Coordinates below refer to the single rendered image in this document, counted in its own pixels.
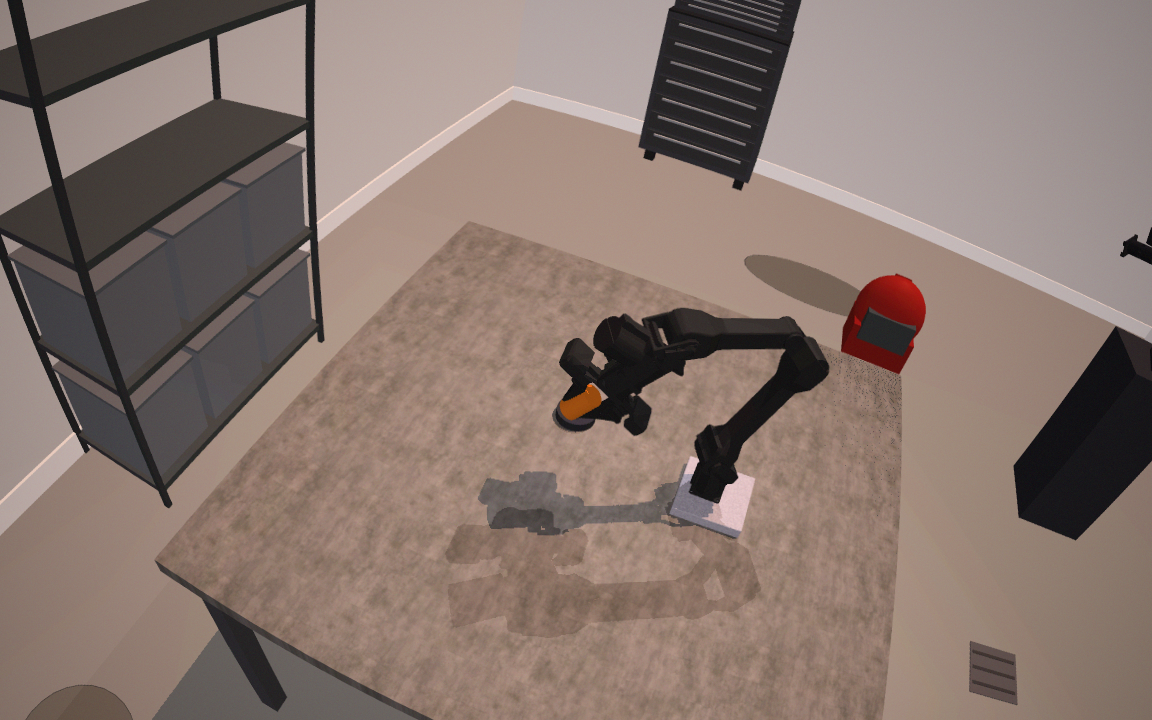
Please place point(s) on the orange knob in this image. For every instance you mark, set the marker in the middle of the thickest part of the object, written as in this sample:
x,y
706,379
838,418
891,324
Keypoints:
x,y
581,404

